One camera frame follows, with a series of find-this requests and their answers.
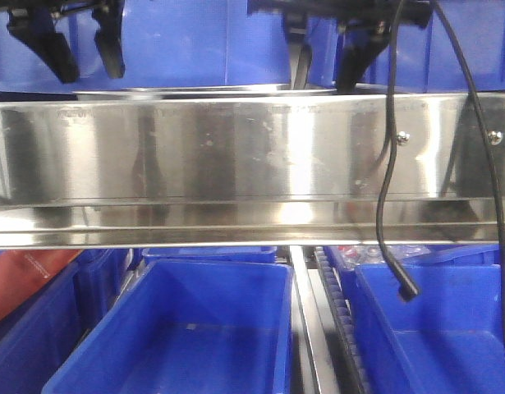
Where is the silver metal tray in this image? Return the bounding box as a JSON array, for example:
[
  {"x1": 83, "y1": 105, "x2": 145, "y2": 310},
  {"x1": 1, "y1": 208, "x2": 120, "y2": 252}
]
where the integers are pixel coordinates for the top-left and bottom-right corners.
[{"x1": 74, "y1": 84, "x2": 337, "y2": 101}]

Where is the lower blue bin centre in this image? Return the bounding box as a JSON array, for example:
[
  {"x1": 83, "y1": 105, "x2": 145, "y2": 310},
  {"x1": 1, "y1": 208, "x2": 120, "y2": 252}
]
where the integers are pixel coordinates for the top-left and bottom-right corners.
[{"x1": 44, "y1": 260, "x2": 293, "y2": 393}]

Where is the black hanging cable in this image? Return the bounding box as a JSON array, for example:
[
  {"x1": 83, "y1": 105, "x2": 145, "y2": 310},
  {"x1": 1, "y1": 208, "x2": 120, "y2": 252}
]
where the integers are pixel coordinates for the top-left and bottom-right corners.
[{"x1": 376, "y1": 0, "x2": 422, "y2": 304}]

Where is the lower blue bin right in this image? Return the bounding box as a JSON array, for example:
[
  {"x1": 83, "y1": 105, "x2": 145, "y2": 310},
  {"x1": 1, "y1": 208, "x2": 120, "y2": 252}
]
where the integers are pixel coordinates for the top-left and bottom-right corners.
[{"x1": 349, "y1": 264, "x2": 505, "y2": 393}]

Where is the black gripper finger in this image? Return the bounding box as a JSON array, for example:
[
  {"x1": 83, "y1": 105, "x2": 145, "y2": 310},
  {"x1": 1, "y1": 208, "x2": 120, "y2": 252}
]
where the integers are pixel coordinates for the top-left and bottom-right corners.
[
  {"x1": 7, "y1": 7, "x2": 80, "y2": 84},
  {"x1": 282, "y1": 12, "x2": 312, "y2": 89},
  {"x1": 92, "y1": 0, "x2": 126, "y2": 79},
  {"x1": 335, "y1": 20, "x2": 390, "y2": 93}
]

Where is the lower blue bin left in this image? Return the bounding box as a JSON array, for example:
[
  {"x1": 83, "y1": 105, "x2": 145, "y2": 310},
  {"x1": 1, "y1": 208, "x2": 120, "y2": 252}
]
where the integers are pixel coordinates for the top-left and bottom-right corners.
[{"x1": 0, "y1": 249, "x2": 132, "y2": 393}]

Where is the stainless steel front rail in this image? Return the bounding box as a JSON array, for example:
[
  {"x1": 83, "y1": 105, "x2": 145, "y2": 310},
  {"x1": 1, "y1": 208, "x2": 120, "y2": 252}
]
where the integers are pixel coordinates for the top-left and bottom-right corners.
[{"x1": 0, "y1": 94, "x2": 498, "y2": 249}]

